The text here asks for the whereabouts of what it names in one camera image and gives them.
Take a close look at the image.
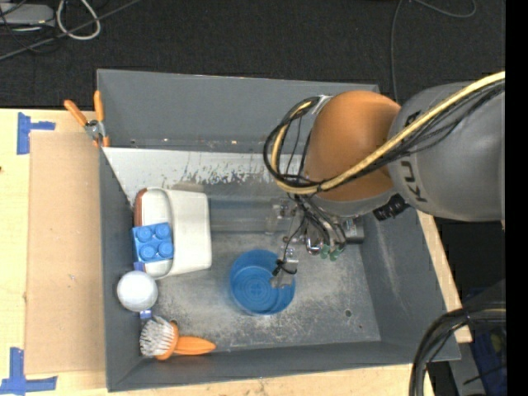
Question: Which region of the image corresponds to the grey metal bin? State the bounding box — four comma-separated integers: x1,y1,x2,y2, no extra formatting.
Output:
96,68,462,392

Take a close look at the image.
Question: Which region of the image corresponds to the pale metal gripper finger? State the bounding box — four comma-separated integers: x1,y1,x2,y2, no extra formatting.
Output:
270,199,298,233
269,246,299,290

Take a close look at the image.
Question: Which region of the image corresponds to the orange brush with white bristles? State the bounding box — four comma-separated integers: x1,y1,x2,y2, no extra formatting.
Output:
139,316,218,361

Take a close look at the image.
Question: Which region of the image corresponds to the blue toy brick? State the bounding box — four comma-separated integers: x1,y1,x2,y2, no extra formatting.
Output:
131,222,177,265

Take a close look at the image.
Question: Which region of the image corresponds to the blue plastic cup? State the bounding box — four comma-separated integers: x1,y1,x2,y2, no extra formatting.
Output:
228,248,297,317

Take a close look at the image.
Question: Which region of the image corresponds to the white container with brown rim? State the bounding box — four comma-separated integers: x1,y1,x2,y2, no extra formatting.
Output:
132,186,214,281

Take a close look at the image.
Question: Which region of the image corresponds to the white ball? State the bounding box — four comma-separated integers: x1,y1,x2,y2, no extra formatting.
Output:
115,270,160,314

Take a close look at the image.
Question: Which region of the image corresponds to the brown cardboard board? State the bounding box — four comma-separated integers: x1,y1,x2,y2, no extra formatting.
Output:
23,130,108,377

